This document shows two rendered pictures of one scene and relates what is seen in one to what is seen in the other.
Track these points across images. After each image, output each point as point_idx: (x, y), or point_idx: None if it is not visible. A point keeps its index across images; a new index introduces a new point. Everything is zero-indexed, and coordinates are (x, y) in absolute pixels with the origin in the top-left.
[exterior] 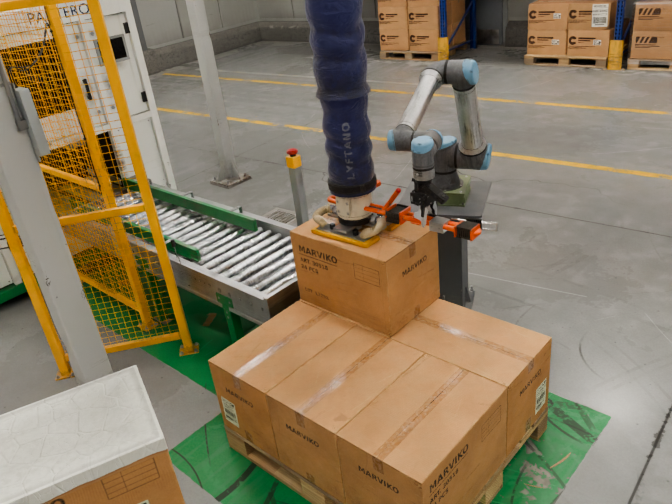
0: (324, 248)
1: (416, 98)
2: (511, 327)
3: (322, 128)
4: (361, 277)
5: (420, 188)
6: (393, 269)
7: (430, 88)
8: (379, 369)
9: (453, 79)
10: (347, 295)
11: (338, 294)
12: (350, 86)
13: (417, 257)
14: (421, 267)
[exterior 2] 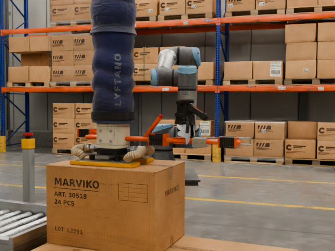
0: (85, 174)
1: (164, 59)
2: (260, 246)
3: (93, 62)
4: (126, 196)
5: (184, 109)
6: (160, 184)
7: (171, 58)
8: None
9: (184, 59)
10: (106, 222)
11: (95, 224)
12: (125, 22)
13: (173, 183)
14: (175, 195)
